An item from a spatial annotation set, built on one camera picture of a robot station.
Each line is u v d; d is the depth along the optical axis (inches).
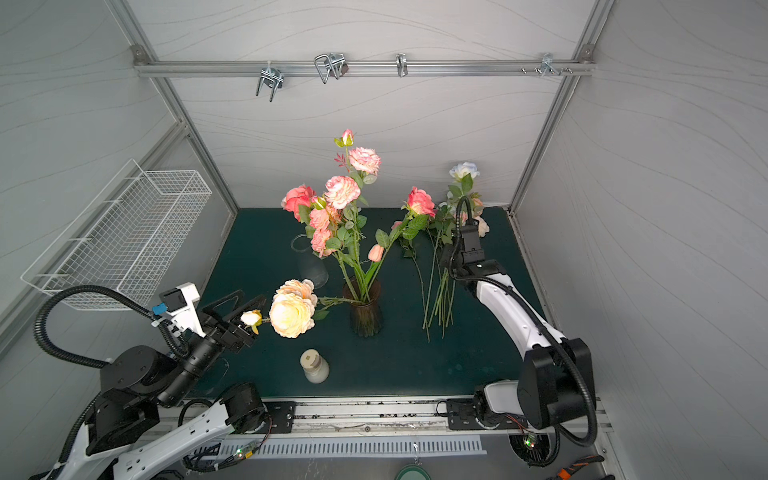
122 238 27.5
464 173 36.0
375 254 28.1
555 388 16.1
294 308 19.1
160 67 31.5
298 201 26.1
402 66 30.8
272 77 31.5
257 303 20.8
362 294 30.7
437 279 39.0
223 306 22.5
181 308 18.5
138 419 16.7
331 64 30.2
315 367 28.6
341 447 27.7
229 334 19.1
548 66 30.1
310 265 37.5
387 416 29.5
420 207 26.6
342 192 22.6
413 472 23.0
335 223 24.6
